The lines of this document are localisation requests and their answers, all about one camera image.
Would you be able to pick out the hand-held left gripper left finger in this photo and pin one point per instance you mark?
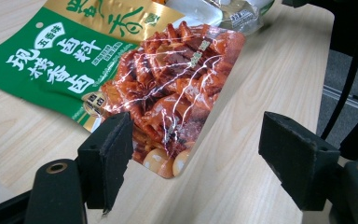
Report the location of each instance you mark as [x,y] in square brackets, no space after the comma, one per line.
[105,161]

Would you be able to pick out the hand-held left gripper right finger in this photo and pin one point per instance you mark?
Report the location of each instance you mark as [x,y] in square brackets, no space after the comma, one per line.
[301,165]

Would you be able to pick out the green seasoning packet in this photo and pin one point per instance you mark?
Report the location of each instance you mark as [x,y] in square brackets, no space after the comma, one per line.
[59,62]

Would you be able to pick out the clear bag with orange label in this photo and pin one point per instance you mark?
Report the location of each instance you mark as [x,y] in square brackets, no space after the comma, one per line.
[217,12]

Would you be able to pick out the aluminium floor rail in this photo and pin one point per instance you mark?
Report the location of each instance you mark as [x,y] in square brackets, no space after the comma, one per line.
[345,97]

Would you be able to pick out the black metal frame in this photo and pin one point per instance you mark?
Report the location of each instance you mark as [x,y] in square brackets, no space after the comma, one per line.
[354,31]

